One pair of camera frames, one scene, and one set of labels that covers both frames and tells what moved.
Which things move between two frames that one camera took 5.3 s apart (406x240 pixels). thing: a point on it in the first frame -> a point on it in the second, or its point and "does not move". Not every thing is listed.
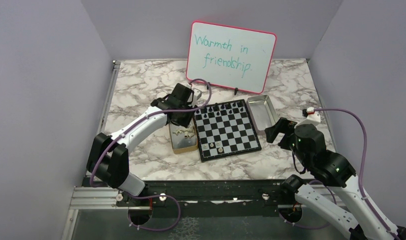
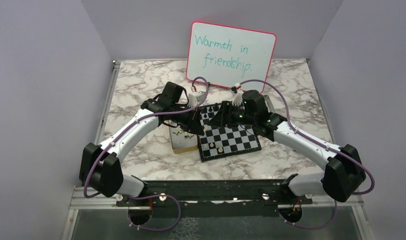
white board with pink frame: (229, 57) does not move
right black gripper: (283, 125) -> (223, 117)
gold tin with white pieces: (184, 138) does not move
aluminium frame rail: (97, 198) does not move
